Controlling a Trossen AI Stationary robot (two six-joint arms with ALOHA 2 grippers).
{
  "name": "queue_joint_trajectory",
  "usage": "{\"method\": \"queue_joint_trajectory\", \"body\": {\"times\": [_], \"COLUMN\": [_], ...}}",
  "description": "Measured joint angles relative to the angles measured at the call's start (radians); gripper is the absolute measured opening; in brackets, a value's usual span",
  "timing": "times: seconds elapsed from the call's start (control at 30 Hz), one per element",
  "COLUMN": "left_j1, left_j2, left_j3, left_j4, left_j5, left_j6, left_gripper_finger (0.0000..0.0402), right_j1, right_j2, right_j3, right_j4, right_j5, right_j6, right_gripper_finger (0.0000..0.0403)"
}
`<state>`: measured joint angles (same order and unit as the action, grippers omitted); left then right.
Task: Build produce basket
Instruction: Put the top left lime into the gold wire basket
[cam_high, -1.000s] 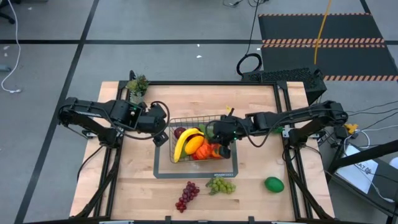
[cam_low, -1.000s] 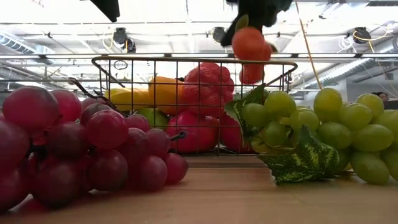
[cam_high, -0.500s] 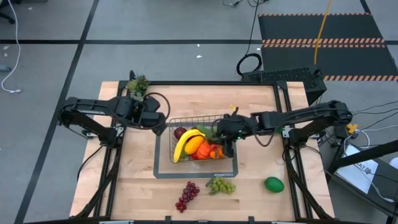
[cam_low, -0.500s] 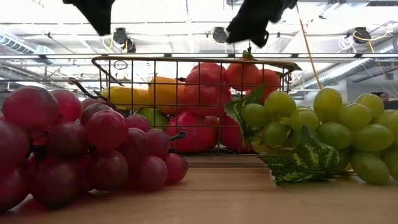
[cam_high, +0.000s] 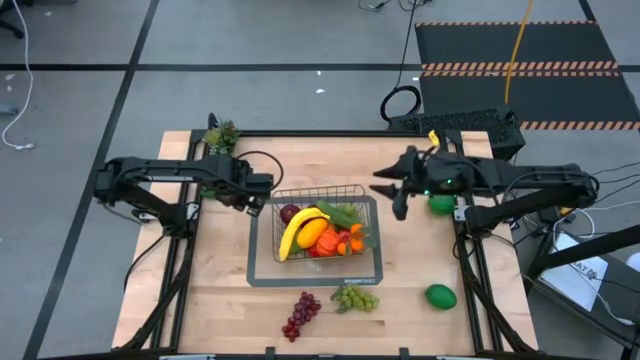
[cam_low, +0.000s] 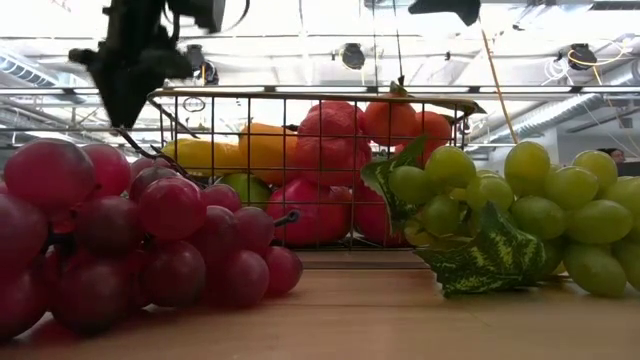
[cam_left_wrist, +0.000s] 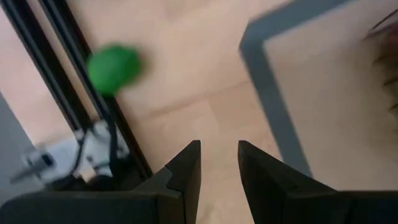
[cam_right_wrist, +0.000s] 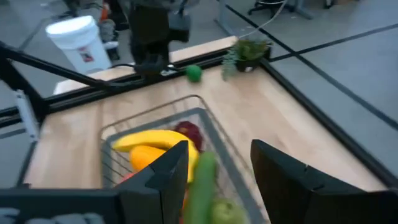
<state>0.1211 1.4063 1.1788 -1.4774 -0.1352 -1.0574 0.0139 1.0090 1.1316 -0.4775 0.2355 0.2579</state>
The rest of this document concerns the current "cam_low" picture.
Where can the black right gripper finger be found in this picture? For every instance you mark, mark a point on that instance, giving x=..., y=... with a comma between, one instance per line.
x=445, y=7

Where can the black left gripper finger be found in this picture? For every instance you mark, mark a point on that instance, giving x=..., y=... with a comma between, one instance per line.
x=122, y=100

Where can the yellow banana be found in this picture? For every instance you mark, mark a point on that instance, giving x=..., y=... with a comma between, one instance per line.
x=200, y=155

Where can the tangerine cluster with leaves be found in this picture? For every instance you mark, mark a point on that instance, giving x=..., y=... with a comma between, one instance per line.
x=390, y=120

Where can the yellow orange mango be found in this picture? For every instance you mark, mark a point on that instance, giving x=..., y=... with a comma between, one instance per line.
x=267, y=150

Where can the light green pear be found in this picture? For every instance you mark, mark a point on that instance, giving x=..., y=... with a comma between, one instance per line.
x=247, y=187

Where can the orange mini pumpkin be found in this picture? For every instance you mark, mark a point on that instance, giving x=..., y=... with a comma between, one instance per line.
x=332, y=145

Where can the bright red apple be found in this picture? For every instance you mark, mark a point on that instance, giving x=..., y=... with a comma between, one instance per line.
x=375, y=215

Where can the red and yellow mango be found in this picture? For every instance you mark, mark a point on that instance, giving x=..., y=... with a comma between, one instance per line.
x=310, y=215

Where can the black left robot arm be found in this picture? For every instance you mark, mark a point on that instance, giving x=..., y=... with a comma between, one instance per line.
x=135, y=15

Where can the purple grape bunch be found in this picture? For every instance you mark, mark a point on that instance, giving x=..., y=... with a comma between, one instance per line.
x=170, y=207

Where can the person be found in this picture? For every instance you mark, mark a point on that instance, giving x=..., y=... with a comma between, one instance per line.
x=612, y=155

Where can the green grape bunch with leaves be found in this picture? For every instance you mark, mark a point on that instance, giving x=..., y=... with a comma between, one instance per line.
x=537, y=217

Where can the dark monitor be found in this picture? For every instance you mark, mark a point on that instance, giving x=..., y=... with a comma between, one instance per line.
x=631, y=169

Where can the silver ventilation duct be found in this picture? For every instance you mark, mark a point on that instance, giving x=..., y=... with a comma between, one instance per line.
x=565, y=112
x=30, y=70

